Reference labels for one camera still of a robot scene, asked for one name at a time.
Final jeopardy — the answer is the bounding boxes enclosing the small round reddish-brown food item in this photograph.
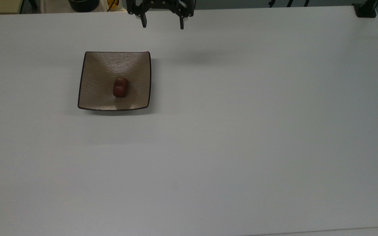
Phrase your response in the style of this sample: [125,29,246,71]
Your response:
[113,77,129,98]

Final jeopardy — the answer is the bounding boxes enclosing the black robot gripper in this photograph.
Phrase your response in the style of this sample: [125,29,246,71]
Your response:
[126,0,196,30]

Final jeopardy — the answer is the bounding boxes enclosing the black table clamp mount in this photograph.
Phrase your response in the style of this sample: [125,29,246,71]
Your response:
[352,0,378,18]

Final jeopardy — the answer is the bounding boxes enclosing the black tripod legs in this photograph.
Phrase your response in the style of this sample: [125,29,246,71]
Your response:
[268,0,311,8]

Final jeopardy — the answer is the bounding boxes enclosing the square brown ceramic plate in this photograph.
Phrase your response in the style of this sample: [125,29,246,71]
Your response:
[77,51,152,112]

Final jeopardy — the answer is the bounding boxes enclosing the black round bucket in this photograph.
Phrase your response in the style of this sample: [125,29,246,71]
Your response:
[68,0,100,13]

